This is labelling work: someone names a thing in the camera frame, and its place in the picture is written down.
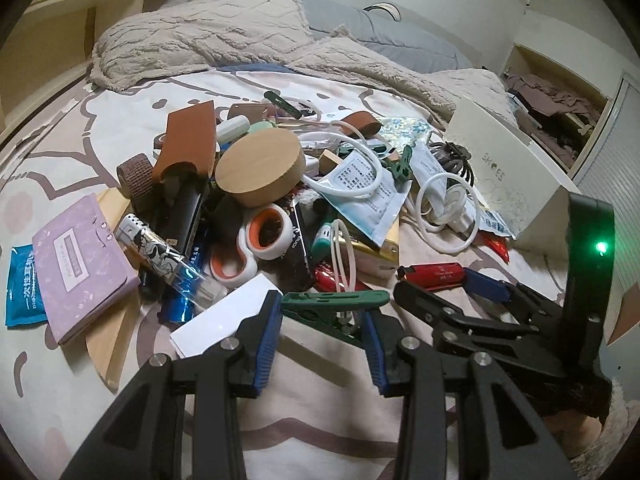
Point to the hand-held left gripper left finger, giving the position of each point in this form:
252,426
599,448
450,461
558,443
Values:
265,345

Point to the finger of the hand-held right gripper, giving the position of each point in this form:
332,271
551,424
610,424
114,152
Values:
425,306
482,284

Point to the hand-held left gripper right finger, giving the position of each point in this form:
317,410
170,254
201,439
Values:
375,355

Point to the green clothes peg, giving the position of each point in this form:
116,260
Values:
402,165
272,96
325,306

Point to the white shoe box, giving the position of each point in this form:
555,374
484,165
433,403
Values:
510,180

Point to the person's right forearm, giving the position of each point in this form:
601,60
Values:
607,425

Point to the red crinkled sachet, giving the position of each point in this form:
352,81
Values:
495,246

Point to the white card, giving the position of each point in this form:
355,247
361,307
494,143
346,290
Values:
225,316

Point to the small blue white sachet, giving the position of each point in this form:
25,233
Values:
496,222

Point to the gold box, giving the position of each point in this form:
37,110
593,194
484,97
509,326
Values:
385,256

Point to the red shiny sachet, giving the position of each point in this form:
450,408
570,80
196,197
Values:
330,279

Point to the blue foil sachet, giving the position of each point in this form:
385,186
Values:
180,306

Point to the white tape rolls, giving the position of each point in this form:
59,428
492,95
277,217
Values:
255,245

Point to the black printed box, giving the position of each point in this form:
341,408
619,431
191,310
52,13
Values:
300,247

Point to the green white small bottle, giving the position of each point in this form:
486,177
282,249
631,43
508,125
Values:
322,240

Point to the clear text packet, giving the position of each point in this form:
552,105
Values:
365,197

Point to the white text medicine packet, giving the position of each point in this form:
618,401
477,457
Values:
430,170

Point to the white louvered door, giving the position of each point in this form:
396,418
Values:
607,160

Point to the black white patterned tube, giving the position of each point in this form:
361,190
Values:
155,255

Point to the black slim box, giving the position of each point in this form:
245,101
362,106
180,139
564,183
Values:
185,220

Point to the light wooden board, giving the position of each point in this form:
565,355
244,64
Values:
112,350

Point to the small wooden cube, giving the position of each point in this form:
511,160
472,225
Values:
331,162

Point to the clear floral pouch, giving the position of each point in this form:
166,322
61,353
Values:
405,127

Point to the round wooden disc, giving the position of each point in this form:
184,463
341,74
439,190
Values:
260,170

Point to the pile of pink clothes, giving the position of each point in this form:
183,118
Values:
550,102

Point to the lilac booklet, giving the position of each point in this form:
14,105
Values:
85,275

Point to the brown woven tape roll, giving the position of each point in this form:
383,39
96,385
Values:
135,180

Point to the mint green case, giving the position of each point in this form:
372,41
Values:
262,127

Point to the white pill case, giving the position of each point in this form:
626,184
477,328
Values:
232,128

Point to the brown leather pouch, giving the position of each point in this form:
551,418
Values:
185,140

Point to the brown leather tag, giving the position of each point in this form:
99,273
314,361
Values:
245,111

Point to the blue wipe sachet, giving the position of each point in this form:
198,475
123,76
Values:
25,285

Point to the dark blue cloth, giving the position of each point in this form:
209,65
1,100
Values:
250,67

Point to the beige tufted blanket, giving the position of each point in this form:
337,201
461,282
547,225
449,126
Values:
200,35

